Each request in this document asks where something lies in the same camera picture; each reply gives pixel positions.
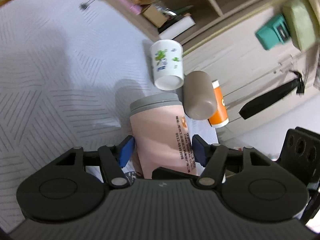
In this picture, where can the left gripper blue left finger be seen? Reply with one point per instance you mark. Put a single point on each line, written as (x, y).
(113, 159)

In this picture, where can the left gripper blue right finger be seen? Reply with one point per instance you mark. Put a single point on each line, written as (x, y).
(213, 159)

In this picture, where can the pink cup grey rim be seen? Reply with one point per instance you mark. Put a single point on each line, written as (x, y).
(161, 134)

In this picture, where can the orange paper cup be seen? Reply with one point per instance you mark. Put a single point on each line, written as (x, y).
(220, 117)

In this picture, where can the taupe brown cup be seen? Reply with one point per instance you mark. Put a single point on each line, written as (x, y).
(198, 96)

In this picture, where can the white cup green print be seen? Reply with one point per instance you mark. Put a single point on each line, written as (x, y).
(167, 65)

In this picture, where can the black ribbon bow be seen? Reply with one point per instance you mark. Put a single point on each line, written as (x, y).
(268, 99)

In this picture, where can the light wood wardrobe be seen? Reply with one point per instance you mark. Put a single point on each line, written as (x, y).
(230, 53)

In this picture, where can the white patterned table cloth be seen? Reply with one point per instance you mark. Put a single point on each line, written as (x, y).
(69, 71)

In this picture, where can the teal Redmi pouch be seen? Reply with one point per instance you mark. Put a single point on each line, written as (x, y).
(273, 33)

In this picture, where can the white paper towel roll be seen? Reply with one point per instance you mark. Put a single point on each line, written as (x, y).
(177, 28)

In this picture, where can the green pouch bag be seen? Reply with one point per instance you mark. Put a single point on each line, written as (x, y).
(302, 23)

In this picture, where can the small cardboard box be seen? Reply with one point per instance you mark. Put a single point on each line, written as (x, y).
(156, 17)

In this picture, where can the pink flat pad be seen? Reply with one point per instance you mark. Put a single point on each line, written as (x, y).
(134, 8)

